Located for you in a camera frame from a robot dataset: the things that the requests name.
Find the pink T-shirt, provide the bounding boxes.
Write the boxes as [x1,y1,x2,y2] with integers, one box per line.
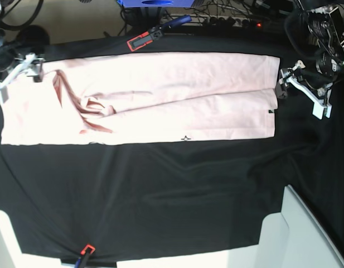
[1,52,280,146]

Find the white box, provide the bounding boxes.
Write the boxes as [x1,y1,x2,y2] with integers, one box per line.
[258,184,344,268]
[0,210,29,268]

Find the orange black clamp top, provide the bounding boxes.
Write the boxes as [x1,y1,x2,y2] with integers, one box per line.
[127,15,192,52]

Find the blue plastic box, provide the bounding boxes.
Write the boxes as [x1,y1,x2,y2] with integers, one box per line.
[118,0,194,8]

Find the black power strip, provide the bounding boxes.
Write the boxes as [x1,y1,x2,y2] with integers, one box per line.
[187,15,263,30]

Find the blue clamp bottom edge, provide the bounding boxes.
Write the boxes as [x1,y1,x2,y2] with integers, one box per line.
[74,244,96,268]

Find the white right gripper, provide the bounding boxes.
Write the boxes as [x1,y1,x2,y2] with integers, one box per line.
[0,53,45,104]

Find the white box left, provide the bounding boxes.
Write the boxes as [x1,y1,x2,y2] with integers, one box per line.
[0,210,29,268]

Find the black table cloth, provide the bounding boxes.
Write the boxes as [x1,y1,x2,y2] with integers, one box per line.
[0,35,344,263]

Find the white box right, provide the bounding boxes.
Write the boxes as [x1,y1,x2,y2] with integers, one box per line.
[258,184,344,268]

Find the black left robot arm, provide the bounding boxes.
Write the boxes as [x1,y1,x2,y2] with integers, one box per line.
[278,1,344,119]

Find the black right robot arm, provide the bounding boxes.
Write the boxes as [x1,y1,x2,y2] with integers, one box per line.
[0,1,50,104]

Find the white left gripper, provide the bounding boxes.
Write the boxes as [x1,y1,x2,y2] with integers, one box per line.
[275,60,333,119]

